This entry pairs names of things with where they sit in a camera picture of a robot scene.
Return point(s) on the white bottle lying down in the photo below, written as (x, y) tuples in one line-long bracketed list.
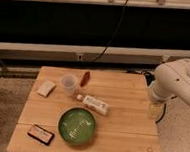
[(93, 103)]

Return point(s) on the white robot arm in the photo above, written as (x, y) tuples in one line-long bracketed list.
[(170, 78)]

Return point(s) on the wooden folding table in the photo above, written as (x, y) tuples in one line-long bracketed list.
[(109, 114)]

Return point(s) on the white sponge block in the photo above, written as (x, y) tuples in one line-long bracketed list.
[(46, 88)]

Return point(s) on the white wall outlet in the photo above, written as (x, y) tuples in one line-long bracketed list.
[(80, 57)]

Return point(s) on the clear plastic cup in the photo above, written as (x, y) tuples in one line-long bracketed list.
[(69, 84)]

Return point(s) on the black and orange box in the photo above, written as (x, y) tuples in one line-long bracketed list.
[(40, 134)]

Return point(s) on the reddish brown sausage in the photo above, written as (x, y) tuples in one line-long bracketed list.
[(85, 79)]

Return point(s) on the translucent gripper end piece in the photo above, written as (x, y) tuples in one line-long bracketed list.
[(155, 109)]

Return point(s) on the green glass bowl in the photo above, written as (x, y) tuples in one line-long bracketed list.
[(77, 126)]

